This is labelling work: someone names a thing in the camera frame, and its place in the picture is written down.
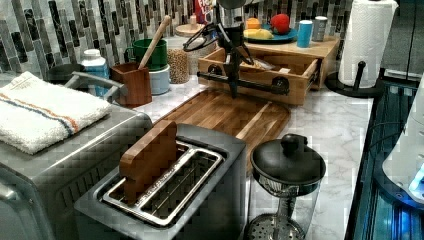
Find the white striped folded towel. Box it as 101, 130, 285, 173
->
0, 72, 111, 155

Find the green mug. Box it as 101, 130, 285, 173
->
124, 39, 168, 71

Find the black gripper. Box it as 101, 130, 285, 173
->
216, 22, 254, 99

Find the black paper towel holder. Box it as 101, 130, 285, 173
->
325, 61, 385, 99

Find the glass jar with grains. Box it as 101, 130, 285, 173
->
167, 39, 189, 84

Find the orange toy fruit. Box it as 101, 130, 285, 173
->
246, 18, 261, 29

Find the wooden drawer cabinet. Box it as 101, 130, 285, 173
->
247, 35, 340, 90

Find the white mug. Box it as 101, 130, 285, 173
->
149, 65, 170, 95

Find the white paper towel roll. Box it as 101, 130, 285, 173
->
338, 0, 398, 88

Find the black bowl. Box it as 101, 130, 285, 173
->
47, 64, 84, 85

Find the wooden drawer with black handle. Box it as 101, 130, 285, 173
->
198, 48, 321, 105

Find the silver toaster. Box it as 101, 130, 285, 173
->
74, 123, 247, 240

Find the glass french press black lid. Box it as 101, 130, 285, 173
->
244, 134, 326, 240

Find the glass jar wooden lid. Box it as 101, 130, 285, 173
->
176, 15, 216, 75

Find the bagged food in drawer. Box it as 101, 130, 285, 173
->
249, 59, 275, 70

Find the wooden toast slice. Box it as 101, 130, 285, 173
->
119, 120, 177, 204

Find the blue plate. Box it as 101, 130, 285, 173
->
244, 28, 297, 44

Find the wooden cutting board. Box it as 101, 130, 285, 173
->
160, 89, 291, 172

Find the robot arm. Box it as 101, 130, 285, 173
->
214, 0, 254, 98

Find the wooden spoon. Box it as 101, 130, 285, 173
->
138, 15, 171, 70

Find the red cereal box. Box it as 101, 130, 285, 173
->
194, 0, 215, 24

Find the silver shaker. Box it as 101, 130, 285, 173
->
312, 16, 328, 42

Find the blue shaker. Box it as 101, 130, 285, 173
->
297, 20, 313, 48

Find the red toy apple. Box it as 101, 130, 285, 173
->
270, 14, 290, 34

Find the white bottle blue label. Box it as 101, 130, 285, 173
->
81, 49, 109, 97

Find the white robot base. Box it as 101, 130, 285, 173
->
382, 79, 424, 205

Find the silver toaster oven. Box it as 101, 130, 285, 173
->
0, 71, 154, 240

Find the brown wooden utensil holder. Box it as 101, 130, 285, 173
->
110, 62, 152, 108

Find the yellow toy banana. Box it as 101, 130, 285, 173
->
243, 29, 273, 40

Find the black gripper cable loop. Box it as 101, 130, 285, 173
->
182, 22, 221, 53

